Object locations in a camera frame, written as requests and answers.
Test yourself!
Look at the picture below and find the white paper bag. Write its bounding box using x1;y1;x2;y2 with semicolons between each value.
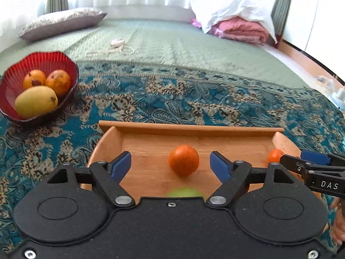
316;74;345;101

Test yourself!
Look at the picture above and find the green quilted bed cover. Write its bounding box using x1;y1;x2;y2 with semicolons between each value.
0;18;312;89

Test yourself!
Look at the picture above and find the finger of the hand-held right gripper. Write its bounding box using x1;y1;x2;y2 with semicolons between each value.
279;154;345;172
300;150;345;166

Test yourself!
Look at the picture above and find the medium orange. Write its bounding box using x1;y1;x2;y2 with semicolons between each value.
169;145;200;177

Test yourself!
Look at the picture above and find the wooden bed frame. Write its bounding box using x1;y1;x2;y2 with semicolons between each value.
279;39;339;79

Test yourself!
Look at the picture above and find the red ribbed bowl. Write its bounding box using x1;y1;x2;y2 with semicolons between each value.
0;51;79;126

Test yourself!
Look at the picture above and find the floral grey pillow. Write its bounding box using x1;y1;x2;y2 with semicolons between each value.
18;8;108;43

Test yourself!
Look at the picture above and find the white cable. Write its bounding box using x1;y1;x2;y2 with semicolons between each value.
85;39;135;58

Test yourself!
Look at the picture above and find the round orange fruit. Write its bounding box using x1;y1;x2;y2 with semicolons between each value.
45;69;72;98
23;69;47;90

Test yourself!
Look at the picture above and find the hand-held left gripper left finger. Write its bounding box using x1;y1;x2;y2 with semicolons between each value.
47;152;135;208

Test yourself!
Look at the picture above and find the yellow mango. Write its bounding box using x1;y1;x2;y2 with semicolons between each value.
14;85;59;120

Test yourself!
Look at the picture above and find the wooden tray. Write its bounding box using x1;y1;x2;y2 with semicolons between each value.
87;121;325;206

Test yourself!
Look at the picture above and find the person's right hand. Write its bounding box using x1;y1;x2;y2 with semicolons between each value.
329;196;345;245

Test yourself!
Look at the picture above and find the small tangerine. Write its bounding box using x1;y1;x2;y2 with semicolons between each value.
267;148;285;164

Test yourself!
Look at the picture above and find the blue patterned blanket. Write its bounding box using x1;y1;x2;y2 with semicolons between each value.
0;59;345;255

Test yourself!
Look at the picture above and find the green apple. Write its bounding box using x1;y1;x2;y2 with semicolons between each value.
166;187;204;201

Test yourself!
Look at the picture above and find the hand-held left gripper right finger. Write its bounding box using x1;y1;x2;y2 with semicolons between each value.
207;152;294;208

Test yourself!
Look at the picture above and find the white duvet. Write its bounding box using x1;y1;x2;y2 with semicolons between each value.
189;0;278;44

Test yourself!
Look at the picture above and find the folded pink blanket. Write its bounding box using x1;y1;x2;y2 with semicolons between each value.
191;16;270;45

